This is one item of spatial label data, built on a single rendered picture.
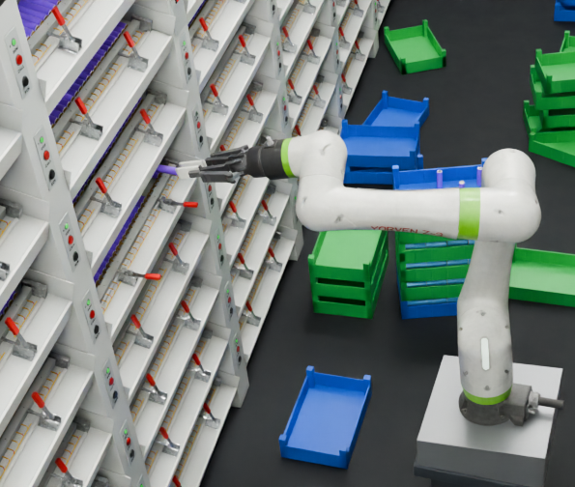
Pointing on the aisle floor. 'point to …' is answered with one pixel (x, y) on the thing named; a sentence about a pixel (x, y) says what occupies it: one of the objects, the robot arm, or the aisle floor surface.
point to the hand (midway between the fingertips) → (191, 169)
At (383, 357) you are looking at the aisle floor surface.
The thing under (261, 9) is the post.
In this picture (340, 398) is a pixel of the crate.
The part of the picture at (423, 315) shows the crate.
